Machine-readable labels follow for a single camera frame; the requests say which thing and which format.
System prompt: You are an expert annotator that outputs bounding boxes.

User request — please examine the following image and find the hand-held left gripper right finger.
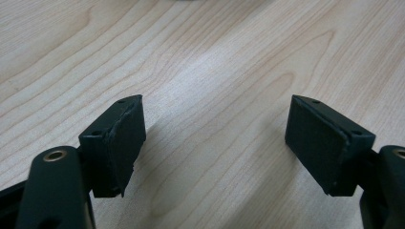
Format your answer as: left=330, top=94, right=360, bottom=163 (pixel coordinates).
left=284, top=94, right=377, bottom=198

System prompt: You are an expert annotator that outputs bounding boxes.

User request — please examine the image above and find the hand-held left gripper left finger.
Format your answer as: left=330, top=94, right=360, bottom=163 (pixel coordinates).
left=77, top=94, right=147, bottom=198

